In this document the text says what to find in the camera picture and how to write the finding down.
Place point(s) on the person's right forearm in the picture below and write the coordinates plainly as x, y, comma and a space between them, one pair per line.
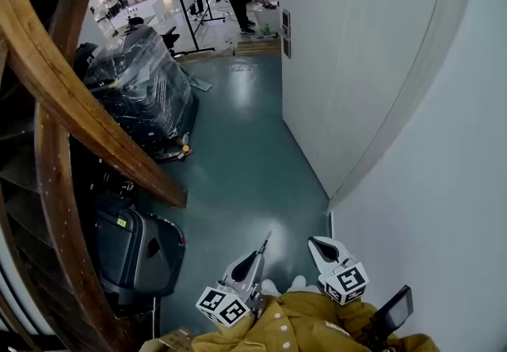
358, 320

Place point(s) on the plastic-wrapped black machine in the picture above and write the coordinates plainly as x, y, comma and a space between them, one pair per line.
146, 85

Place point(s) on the wall switch panel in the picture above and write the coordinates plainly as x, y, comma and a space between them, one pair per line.
286, 47
285, 22

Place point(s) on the wooden stair handrail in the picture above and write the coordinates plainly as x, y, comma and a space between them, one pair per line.
75, 89

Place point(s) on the white table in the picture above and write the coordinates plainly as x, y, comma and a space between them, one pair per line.
144, 9

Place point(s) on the black office chair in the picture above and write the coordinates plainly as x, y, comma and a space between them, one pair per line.
171, 38

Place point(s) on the cardboard box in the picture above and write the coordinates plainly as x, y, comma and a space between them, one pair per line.
170, 340

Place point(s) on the black device with screen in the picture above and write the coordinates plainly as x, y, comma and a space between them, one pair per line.
394, 308

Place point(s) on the metal floor grate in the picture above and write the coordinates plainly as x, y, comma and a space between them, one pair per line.
199, 83

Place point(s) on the person's white shoe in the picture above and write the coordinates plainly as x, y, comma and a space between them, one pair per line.
298, 284
270, 287

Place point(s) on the person's yellow jacket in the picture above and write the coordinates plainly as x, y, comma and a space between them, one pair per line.
309, 322

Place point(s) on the person's white left shoe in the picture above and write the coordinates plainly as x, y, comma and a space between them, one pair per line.
270, 287

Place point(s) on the person's white right shoe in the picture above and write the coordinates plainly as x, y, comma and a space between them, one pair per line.
298, 284

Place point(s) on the person's left forearm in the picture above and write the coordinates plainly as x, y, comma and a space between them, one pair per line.
241, 336

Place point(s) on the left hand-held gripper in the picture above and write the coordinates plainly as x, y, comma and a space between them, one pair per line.
223, 307

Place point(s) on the green bottle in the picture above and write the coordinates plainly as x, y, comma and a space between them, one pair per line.
267, 28

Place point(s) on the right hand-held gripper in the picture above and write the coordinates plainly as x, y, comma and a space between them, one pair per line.
346, 281

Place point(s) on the wooden pallet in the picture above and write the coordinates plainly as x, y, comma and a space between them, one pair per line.
257, 48

